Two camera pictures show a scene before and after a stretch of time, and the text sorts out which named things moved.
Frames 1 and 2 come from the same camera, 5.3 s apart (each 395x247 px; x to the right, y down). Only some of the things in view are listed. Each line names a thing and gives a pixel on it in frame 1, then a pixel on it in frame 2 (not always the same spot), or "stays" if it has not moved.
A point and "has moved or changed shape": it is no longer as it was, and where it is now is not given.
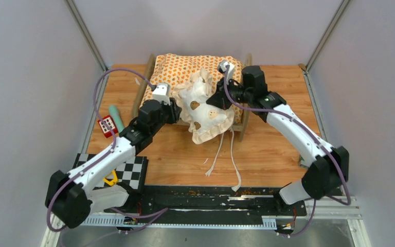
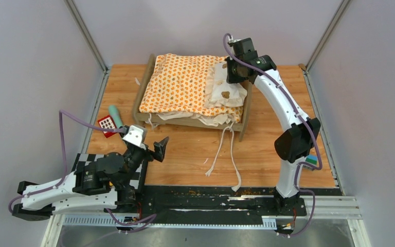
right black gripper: x=218 y=99 -> x=231 y=78
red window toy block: x=109 y=120 stays
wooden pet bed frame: x=240 y=128 stays
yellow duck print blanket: x=175 y=69 stays
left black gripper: x=174 y=110 -> x=160 y=147
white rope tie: x=236 y=188 stays
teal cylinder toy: x=113 y=112 stays
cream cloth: x=207 y=121 has moved or changed shape
